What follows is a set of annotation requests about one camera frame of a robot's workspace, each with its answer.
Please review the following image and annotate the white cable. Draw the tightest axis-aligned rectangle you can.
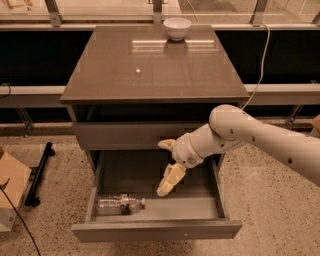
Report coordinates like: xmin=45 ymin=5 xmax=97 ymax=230
xmin=240 ymin=22 xmax=271 ymax=111

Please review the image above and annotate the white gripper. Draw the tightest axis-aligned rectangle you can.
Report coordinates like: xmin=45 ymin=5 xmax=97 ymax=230
xmin=157 ymin=133 xmax=203 ymax=197

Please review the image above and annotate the black cable on floor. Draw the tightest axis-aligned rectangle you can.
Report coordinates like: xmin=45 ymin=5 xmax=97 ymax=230
xmin=0 ymin=186 xmax=42 ymax=256

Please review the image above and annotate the open grey middle drawer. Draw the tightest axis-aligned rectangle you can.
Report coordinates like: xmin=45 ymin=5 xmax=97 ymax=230
xmin=72 ymin=150 xmax=242 ymax=242

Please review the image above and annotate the black metal stand foot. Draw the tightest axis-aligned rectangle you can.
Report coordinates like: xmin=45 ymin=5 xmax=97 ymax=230
xmin=25 ymin=142 xmax=55 ymax=207

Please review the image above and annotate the grey window rail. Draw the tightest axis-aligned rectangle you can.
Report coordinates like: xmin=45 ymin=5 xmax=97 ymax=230
xmin=0 ymin=83 xmax=320 ymax=108

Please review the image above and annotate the white ceramic bowl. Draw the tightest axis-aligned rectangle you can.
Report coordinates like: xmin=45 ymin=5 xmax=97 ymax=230
xmin=163 ymin=18 xmax=192 ymax=41

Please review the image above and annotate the closed grey top drawer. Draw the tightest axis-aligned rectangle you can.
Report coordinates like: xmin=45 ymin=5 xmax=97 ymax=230
xmin=73 ymin=122 xmax=202 ymax=151

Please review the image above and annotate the grey drawer cabinet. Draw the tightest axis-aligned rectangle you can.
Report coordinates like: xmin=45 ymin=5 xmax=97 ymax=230
xmin=60 ymin=25 xmax=249 ymax=166

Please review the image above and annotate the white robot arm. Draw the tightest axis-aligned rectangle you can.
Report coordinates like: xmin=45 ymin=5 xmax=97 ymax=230
xmin=157 ymin=105 xmax=320 ymax=197

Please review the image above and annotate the clear plastic water bottle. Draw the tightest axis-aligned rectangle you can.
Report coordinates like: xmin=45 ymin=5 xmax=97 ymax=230
xmin=95 ymin=194 xmax=145 ymax=216

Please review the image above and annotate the cardboard box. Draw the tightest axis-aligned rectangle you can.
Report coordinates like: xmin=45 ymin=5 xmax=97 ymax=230
xmin=0 ymin=148 xmax=31 ymax=232

